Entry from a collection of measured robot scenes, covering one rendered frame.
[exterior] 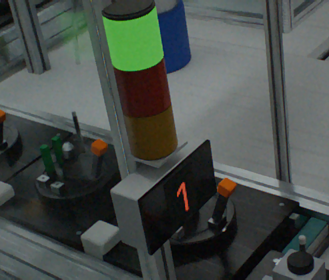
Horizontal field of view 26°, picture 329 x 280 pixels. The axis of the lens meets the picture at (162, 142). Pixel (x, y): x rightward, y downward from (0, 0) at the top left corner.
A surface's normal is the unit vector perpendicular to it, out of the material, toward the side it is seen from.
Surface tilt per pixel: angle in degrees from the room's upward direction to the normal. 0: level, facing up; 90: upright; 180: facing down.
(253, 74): 0
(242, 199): 0
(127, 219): 90
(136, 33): 90
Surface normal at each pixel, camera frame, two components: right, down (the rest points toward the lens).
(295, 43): -0.15, -0.84
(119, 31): -0.35, 0.54
